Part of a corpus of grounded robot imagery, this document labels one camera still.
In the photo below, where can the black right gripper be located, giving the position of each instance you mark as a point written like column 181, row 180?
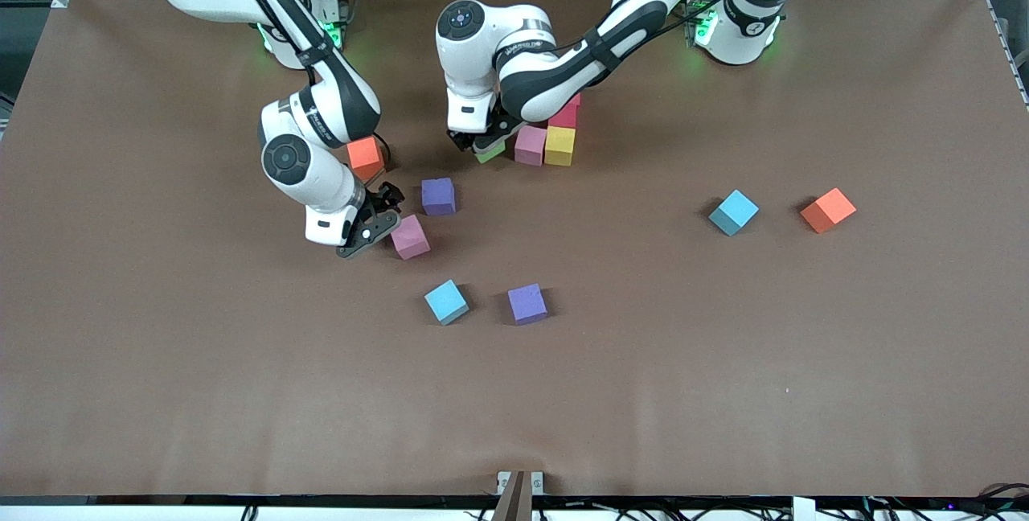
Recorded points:
column 378, row 201

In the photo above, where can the green foam cube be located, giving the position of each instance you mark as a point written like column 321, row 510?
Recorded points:
column 489, row 154

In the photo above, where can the pink foam cube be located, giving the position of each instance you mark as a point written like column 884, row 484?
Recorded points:
column 530, row 145
column 412, row 238

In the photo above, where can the yellow foam cube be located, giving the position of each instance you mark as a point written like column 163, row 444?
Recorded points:
column 560, row 146

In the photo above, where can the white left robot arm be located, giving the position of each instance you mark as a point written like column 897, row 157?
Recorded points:
column 482, row 63

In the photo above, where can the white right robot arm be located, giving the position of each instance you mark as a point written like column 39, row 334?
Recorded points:
column 309, row 171

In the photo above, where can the purple foam cube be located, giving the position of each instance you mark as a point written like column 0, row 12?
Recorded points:
column 438, row 196
column 527, row 304

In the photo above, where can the orange foam cube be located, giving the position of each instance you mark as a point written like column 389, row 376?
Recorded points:
column 828, row 210
column 363, row 153

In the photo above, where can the blue foam cube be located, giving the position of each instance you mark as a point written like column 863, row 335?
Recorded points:
column 446, row 301
column 733, row 212

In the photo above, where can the brown paper table cover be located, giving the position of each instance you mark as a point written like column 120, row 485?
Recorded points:
column 514, row 392

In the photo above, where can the brown wooden strip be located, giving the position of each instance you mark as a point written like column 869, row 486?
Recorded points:
column 514, row 501

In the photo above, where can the grey metal table bracket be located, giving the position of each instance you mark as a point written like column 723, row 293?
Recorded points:
column 537, row 482

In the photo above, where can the perforated aluminium side rail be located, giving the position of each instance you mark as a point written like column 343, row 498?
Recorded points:
column 1010, row 51

